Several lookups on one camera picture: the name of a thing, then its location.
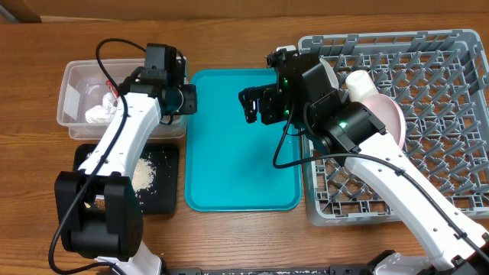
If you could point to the grey bowl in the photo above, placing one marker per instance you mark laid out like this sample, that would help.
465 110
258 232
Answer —
329 79

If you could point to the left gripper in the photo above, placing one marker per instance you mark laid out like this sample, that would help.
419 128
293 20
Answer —
191 101

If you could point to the red snack wrapper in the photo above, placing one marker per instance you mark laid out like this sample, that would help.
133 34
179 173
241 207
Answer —
112 88

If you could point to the white napkin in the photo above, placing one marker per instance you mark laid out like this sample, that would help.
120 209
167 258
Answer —
105 112

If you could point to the white pink plate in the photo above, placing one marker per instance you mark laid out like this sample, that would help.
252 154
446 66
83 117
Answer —
390 113

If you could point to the black plastic tray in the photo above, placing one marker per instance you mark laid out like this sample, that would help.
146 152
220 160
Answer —
164 203

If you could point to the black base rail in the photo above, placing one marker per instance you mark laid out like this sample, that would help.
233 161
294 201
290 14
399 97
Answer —
267 271

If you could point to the brown food scrap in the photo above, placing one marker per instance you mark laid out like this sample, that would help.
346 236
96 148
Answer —
99 203

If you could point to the cardboard backdrop wall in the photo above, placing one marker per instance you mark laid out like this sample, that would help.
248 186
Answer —
33 11

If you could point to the white cup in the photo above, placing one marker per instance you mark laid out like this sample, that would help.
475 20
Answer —
360 85

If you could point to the clear plastic storage bin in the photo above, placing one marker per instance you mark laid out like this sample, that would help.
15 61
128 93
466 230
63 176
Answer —
83 87

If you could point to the pile of white rice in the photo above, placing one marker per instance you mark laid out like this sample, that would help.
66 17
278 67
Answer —
149 167

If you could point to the grey dishwasher rack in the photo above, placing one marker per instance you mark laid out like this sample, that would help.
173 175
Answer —
440 81

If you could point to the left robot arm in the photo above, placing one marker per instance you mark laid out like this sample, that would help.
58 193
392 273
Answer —
100 217

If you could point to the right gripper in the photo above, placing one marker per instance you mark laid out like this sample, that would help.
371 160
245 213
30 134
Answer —
269 94

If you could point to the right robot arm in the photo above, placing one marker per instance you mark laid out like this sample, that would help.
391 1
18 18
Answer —
363 135

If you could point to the teal serving tray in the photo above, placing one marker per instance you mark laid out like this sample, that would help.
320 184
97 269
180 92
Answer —
229 163

